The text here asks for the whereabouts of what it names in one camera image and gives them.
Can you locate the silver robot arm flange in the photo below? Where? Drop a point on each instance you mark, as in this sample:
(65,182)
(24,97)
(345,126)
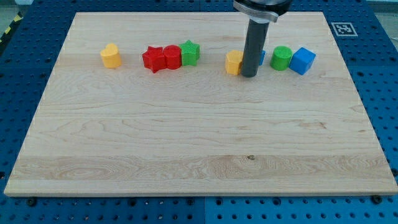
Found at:
(263,11)

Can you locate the wooden board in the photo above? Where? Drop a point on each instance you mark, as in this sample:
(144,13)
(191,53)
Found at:
(196,130)

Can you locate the green star block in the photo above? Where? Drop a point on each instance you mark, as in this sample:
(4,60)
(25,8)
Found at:
(190,53)

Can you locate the yellow hexagon block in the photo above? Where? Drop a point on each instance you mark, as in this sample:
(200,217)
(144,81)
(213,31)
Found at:
(233,62)

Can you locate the red cylinder block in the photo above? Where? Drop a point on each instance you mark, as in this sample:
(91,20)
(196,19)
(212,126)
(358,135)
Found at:
(173,56)

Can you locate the red star block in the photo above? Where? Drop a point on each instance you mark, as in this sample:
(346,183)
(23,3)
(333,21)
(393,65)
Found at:
(154,59)

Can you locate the blue block behind rod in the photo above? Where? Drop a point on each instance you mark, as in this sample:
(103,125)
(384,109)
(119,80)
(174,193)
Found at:
(263,53)

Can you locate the green cylinder block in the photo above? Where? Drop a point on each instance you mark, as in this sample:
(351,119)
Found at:
(281,58)

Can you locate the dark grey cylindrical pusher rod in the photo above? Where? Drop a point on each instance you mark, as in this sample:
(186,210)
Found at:
(254,44)

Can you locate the yellow heart block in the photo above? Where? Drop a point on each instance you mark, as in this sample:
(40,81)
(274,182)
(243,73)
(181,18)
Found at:
(110,56)

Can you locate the blue cube block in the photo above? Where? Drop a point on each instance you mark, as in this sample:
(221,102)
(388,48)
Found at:
(302,61)

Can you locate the white fiducial marker tag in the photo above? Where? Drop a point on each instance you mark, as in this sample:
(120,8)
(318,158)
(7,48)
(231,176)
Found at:
(344,29)

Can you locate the black board clamp screw left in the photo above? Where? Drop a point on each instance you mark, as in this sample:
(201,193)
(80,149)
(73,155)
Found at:
(31,202)

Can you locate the black board clamp screw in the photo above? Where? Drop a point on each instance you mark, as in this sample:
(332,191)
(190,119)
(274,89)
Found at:
(31,202)
(376,199)

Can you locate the black board clamp screw right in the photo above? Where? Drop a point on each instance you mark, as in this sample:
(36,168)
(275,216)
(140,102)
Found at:
(376,199)

